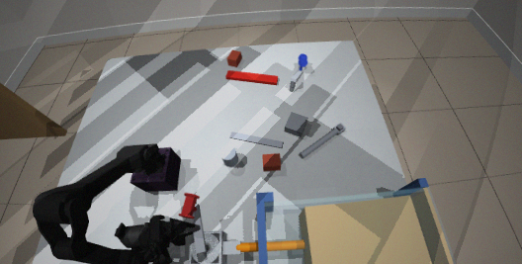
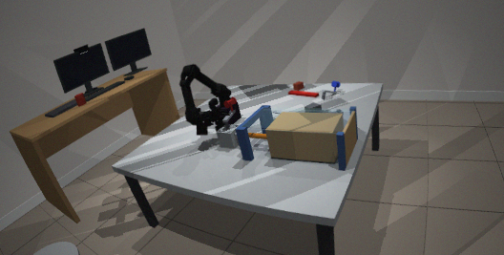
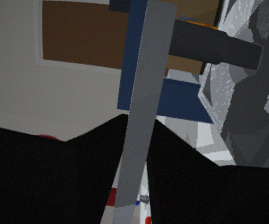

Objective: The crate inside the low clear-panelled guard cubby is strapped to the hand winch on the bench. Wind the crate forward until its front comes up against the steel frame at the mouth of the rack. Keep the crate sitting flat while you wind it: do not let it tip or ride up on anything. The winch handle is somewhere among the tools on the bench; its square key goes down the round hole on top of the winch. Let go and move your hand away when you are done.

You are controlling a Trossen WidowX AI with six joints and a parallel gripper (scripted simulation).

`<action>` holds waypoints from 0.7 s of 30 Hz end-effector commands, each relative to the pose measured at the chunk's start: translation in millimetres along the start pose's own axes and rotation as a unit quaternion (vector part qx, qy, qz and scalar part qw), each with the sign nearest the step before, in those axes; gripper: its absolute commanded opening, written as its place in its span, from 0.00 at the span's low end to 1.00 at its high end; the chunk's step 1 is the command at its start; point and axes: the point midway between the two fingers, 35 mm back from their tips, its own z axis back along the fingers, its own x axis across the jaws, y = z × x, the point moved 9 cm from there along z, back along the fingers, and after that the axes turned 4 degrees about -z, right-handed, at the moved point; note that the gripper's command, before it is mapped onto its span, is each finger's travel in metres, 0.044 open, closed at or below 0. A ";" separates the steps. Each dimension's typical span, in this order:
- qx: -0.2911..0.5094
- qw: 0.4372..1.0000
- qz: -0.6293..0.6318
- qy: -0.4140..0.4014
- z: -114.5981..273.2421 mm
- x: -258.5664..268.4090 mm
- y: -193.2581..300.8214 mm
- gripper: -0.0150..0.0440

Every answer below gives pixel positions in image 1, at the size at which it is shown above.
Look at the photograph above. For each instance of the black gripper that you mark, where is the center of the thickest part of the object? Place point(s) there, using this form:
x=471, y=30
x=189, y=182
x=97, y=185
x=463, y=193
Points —
x=160, y=231

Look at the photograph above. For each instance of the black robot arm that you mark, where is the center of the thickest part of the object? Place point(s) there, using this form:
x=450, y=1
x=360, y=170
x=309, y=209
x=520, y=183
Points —
x=69, y=204

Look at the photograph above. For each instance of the dark grey cylinder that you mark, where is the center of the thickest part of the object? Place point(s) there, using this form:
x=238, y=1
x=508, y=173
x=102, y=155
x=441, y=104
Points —
x=228, y=156

